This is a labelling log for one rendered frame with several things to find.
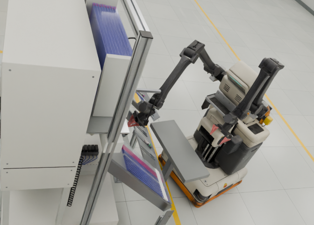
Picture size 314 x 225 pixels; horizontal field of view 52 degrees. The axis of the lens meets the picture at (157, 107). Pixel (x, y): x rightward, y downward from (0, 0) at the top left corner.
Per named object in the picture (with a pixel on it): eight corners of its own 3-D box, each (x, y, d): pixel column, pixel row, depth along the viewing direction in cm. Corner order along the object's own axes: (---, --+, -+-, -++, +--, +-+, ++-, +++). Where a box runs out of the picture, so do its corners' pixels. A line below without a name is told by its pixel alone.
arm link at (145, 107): (164, 103, 207) (154, 97, 211) (156, 98, 197) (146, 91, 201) (153, 119, 207) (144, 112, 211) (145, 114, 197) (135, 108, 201)
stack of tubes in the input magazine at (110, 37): (105, 48, 188) (116, 6, 171) (122, 110, 153) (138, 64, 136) (83, 46, 183) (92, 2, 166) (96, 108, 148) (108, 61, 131)
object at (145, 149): (141, 129, 248) (144, 127, 247) (165, 206, 203) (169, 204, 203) (128, 116, 234) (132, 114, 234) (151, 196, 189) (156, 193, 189)
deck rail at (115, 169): (162, 208, 204) (171, 204, 203) (163, 211, 203) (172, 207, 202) (97, 161, 153) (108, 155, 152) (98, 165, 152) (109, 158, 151)
